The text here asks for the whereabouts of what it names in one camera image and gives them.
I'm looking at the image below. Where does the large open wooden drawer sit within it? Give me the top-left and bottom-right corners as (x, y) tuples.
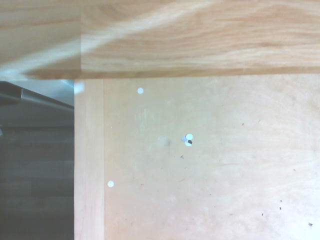
(74, 73), (320, 240)

